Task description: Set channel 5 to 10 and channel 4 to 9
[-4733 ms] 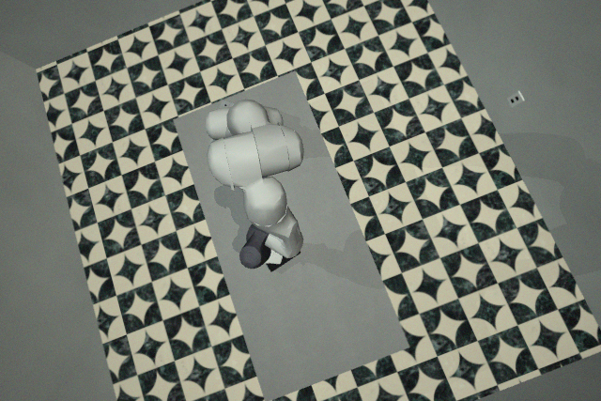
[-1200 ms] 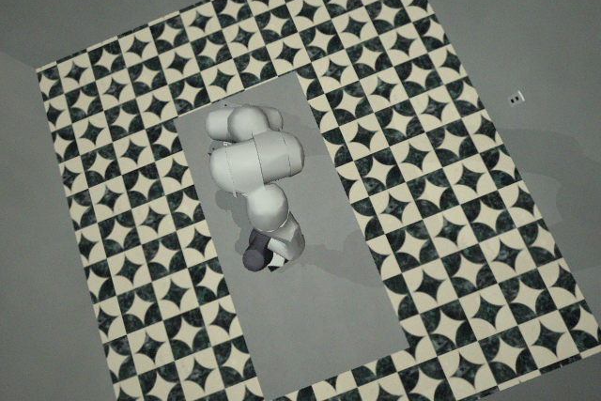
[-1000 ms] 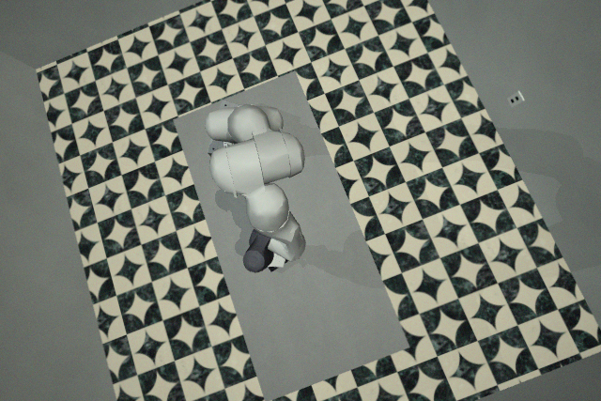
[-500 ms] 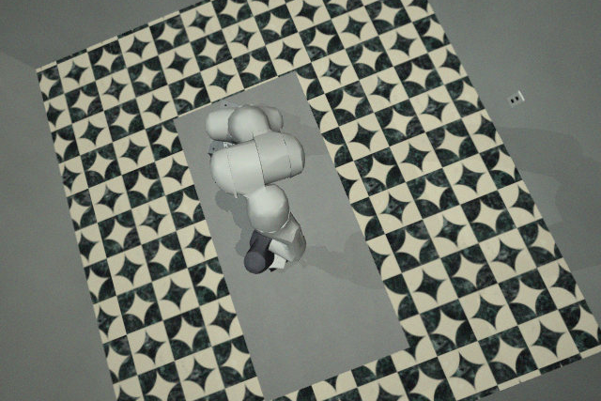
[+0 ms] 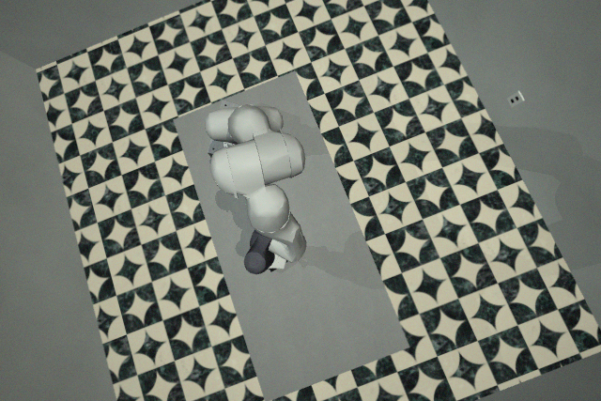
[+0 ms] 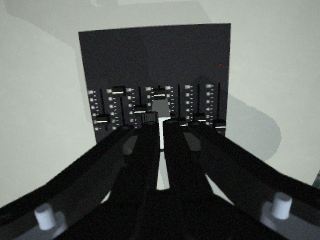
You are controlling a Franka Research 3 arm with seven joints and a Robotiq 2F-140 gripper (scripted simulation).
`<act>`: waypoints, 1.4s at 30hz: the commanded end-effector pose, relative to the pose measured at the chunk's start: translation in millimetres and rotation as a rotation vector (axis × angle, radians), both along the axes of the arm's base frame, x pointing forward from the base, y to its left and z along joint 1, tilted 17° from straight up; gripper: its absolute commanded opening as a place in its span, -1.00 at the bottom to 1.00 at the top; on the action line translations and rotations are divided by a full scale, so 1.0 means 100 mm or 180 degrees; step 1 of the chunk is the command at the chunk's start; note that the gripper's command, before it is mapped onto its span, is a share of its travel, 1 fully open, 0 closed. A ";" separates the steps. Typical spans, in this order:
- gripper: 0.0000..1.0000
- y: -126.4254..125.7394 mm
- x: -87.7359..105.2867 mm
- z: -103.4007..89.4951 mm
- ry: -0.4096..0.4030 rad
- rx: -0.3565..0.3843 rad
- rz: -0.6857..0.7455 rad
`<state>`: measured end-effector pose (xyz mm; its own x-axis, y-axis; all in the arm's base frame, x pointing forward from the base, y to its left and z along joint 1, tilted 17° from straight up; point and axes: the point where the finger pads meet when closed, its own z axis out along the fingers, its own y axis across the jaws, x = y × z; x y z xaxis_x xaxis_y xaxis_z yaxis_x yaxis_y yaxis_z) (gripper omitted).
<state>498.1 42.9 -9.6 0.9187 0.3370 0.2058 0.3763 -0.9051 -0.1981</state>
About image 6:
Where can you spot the black lighting desk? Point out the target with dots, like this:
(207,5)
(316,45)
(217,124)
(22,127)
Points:
(187,64)

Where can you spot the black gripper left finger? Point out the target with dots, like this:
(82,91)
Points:
(47,211)

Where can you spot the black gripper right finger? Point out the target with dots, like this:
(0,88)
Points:
(286,205)

